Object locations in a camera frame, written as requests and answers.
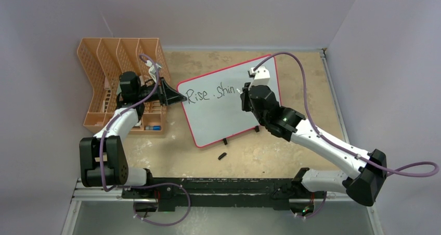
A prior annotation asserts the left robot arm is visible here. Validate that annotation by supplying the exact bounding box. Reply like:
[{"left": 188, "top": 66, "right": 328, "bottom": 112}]
[{"left": 79, "top": 71, "right": 187, "bottom": 198}]

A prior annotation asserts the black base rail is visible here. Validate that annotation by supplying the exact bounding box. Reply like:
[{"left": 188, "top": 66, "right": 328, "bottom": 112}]
[{"left": 122, "top": 177, "right": 325, "bottom": 212}]

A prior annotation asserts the blue small item in tray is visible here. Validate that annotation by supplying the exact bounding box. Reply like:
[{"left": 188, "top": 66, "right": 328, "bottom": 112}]
[{"left": 145, "top": 125, "right": 162, "bottom": 131}]

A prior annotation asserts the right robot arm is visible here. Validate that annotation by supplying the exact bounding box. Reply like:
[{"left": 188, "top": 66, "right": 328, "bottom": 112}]
[{"left": 238, "top": 83, "right": 387, "bottom": 206}]

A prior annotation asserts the pink-framed whiteboard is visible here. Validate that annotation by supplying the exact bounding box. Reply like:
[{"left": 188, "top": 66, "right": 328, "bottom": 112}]
[{"left": 177, "top": 55, "right": 281, "bottom": 148}]

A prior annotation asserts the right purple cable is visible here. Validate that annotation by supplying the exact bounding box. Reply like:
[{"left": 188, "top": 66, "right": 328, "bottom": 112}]
[{"left": 251, "top": 51, "right": 440, "bottom": 220}]

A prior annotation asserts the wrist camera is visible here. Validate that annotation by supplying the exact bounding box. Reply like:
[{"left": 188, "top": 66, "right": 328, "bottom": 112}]
[
  {"left": 145, "top": 61, "right": 162, "bottom": 82},
  {"left": 248, "top": 66, "right": 270, "bottom": 88}
]

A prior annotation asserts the black marker cap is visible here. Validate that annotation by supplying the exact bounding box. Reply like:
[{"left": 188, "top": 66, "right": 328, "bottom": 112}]
[{"left": 218, "top": 152, "right": 227, "bottom": 160}]

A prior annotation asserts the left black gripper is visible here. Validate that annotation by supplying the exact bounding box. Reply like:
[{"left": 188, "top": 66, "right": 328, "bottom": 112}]
[{"left": 136, "top": 77, "right": 186, "bottom": 107}]

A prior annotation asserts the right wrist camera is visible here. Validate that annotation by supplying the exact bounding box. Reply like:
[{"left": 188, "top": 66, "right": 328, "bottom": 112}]
[{"left": 248, "top": 66, "right": 270, "bottom": 88}]

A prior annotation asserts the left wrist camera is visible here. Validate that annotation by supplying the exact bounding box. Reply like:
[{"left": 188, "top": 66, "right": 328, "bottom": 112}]
[{"left": 145, "top": 61, "right": 162, "bottom": 82}]

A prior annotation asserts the purple cable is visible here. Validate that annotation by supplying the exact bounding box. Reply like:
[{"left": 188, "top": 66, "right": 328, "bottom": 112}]
[
  {"left": 251, "top": 51, "right": 440, "bottom": 220},
  {"left": 99, "top": 54, "right": 191, "bottom": 227}
]

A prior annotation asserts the orange plastic file organizer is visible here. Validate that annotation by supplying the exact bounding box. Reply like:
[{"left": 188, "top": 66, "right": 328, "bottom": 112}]
[{"left": 77, "top": 38, "right": 171, "bottom": 133}]

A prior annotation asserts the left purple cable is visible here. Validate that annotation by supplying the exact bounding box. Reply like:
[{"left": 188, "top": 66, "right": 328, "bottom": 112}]
[{"left": 99, "top": 54, "right": 191, "bottom": 227}]

